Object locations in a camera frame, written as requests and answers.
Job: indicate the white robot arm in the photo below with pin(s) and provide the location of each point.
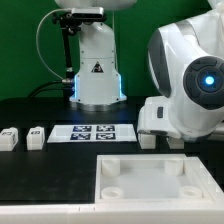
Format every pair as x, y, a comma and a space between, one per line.
186, 61

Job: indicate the black camera stand pole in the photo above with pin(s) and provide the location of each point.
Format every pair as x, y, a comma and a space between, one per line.
67, 50

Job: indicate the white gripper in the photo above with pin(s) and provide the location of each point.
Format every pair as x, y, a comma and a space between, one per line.
154, 118

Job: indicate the white L-shaped fence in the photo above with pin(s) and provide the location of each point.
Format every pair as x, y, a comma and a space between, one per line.
161, 212

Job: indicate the white plate with tags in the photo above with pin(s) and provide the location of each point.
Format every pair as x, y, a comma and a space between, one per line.
92, 133

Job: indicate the black camera on stand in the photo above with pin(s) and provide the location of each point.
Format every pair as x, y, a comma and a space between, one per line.
88, 13

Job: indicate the white square tabletop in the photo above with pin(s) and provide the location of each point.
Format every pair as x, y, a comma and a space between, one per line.
150, 177

